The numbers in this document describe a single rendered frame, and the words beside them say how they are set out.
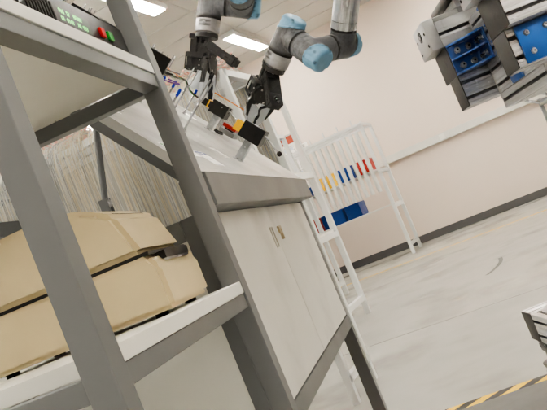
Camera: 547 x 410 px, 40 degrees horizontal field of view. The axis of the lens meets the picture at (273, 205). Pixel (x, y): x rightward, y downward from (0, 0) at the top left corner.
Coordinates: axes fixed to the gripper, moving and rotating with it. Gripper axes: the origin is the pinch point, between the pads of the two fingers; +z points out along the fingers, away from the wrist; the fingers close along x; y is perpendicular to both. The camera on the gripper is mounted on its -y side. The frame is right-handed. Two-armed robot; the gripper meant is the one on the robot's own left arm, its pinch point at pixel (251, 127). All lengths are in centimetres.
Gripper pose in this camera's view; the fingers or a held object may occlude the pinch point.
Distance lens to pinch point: 229.8
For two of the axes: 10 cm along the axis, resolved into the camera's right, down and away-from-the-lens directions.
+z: -3.9, 8.1, 4.4
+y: -3.1, -5.7, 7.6
